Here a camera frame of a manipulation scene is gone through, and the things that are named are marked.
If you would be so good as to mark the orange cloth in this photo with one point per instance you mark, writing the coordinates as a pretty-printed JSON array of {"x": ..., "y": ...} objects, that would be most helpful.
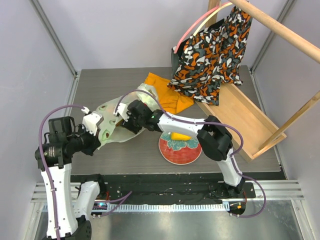
[{"x": 171, "y": 101}]

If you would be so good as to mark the patterned camouflage cloth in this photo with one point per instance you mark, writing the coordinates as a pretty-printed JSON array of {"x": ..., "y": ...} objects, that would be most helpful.
[{"x": 211, "y": 57}]

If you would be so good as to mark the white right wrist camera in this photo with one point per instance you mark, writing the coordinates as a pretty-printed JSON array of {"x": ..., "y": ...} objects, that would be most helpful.
[{"x": 121, "y": 110}]

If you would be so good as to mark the red floral plate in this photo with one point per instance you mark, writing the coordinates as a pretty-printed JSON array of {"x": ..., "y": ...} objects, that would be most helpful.
[{"x": 179, "y": 152}]

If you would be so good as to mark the yellow fake mango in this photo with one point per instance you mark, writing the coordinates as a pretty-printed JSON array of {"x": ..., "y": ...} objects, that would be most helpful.
[{"x": 179, "y": 137}]

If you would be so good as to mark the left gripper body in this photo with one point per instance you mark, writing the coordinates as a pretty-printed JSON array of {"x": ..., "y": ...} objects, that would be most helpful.
[{"x": 83, "y": 140}]

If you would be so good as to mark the white cable duct strip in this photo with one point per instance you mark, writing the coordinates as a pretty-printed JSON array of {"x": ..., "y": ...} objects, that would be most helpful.
[{"x": 130, "y": 208}]

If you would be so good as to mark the wooden rack frame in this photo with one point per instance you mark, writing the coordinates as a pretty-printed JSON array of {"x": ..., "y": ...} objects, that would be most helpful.
[{"x": 259, "y": 133}]

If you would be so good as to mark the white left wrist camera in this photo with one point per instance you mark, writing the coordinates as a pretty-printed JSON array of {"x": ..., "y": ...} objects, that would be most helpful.
[{"x": 91, "y": 121}]

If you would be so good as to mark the green avocado plastic bag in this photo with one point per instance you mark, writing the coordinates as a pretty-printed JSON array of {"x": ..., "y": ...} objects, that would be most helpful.
[{"x": 109, "y": 131}]

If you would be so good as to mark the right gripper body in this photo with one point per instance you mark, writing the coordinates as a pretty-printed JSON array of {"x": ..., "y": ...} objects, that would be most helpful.
[{"x": 129, "y": 124}]

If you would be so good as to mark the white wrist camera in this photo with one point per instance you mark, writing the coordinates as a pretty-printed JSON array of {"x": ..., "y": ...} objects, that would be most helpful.
[
  {"x": 121, "y": 110},
  {"x": 91, "y": 121}
]

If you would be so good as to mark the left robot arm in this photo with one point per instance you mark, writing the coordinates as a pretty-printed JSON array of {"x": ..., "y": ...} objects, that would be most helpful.
[{"x": 67, "y": 220}]

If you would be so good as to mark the pink and cream hanger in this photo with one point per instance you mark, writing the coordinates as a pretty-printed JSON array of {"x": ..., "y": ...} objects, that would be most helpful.
[{"x": 200, "y": 22}]

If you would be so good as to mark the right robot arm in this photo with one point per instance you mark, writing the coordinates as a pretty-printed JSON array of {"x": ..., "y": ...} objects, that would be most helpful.
[{"x": 213, "y": 136}]

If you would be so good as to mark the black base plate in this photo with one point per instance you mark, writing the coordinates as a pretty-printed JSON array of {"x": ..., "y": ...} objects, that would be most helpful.
[{"x": 172, "y": 189}]

